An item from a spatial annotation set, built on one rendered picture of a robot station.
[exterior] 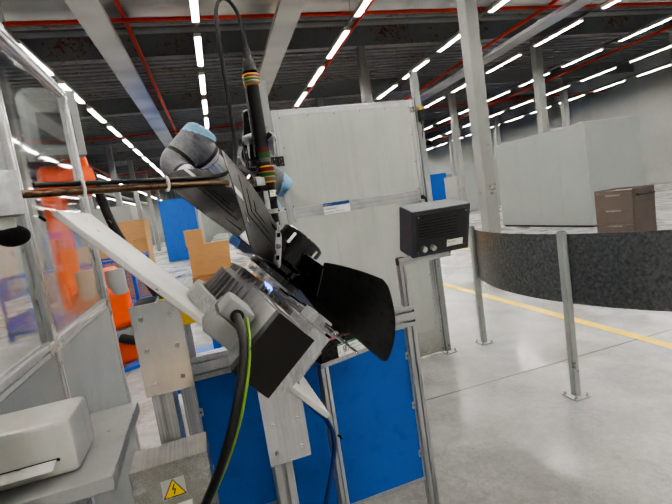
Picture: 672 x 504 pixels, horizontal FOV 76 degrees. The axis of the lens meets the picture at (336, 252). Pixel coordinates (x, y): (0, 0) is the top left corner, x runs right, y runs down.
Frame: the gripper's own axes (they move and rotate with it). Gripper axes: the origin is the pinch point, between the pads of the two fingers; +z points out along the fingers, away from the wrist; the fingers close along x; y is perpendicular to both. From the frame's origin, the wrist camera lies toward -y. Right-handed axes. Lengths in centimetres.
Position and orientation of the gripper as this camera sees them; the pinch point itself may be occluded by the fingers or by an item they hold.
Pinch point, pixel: (260, 133)
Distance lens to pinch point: 116.7
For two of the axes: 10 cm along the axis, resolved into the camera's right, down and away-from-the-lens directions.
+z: 3.0, 0.5, -9.5
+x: -9.4, 1.7, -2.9
